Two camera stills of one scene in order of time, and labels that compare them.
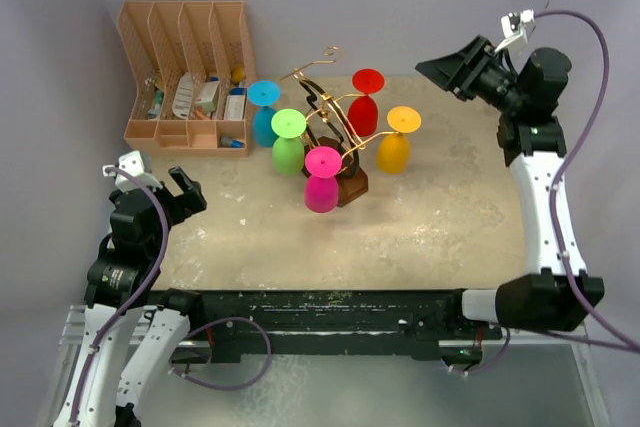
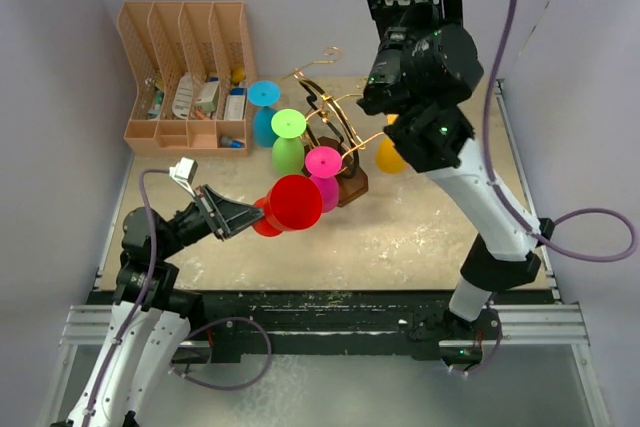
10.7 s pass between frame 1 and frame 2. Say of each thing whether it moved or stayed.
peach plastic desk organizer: stayed
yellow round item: stayed
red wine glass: moved
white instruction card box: stayed
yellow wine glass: stayed
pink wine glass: stayed
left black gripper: moved
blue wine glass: stayed
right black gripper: moved
